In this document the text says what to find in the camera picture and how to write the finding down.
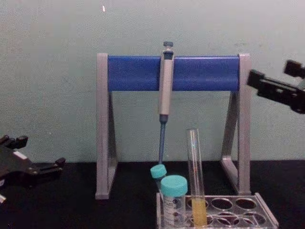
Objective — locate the clear plastic tube rack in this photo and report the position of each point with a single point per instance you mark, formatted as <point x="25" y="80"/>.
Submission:
<point x="245" y="210"/>

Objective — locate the large tube with teal cap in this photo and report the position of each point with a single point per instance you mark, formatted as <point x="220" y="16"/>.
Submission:
<point x="174" y="188"/>

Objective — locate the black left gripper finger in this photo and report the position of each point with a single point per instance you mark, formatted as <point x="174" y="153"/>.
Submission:
<point x="51" y="168"/>
<point x="21" y="140"/>

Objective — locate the black table cloth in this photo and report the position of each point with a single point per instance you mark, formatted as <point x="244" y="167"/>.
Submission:
<point x="59" y="210"/>

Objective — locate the grey pipette with blue tip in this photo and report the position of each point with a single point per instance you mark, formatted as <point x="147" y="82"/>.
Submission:
<point x="166" y="90"/>

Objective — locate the small tube with teal cap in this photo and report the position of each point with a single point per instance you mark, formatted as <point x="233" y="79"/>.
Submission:
<point x="158" y="171"/>

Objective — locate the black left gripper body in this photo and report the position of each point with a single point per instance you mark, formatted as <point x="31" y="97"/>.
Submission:
<point x="16" y="168"/>

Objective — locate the glass test tube yellow liquid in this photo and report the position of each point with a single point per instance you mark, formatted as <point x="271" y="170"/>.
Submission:
<point x="199" y="210"/>

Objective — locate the grey and blue pipette stand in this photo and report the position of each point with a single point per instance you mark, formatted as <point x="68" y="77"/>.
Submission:
<point x="205" y="72"/>

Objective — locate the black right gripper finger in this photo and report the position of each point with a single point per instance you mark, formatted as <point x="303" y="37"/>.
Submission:
<point x="267" y="87"/>
<point x="294" y="68"/>

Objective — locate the pale wall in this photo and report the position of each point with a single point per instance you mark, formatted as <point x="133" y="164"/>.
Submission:
<point x="47" y="71"/>

